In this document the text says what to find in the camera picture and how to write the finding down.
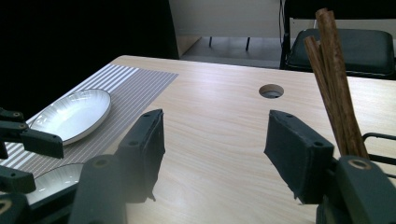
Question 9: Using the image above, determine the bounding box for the large white ribbed plate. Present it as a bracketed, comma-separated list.
[26, 162, 85, 207]

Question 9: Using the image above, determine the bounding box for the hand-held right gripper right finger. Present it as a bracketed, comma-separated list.
[263, 109, 335, 205]

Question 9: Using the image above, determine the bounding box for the black wall socket cable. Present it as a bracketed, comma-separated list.
[277, 0, 287, 46]

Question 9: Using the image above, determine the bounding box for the black curtain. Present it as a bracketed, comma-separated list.
[0, 0, 180, 120]

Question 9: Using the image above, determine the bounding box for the black folding chair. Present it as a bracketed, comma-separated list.
[279, 0, 396, 80]

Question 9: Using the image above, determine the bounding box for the grey striped placemat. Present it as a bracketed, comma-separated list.
[0, 63, 179, 179]

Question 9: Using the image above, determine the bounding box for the black wire rack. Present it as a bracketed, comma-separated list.
[361, 132, 396, 180]

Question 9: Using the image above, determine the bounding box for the brown wooden chopstick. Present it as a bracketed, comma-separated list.
[303, 35, 348, 157]
[323, 8, 371, 160]
[315, 7, 359, 158]

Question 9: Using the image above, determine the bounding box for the small white ribbed plate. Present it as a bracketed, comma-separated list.
[30, 89, 112, 147]

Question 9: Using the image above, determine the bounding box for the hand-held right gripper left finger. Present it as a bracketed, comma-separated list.
[115, 108, 166, 203]

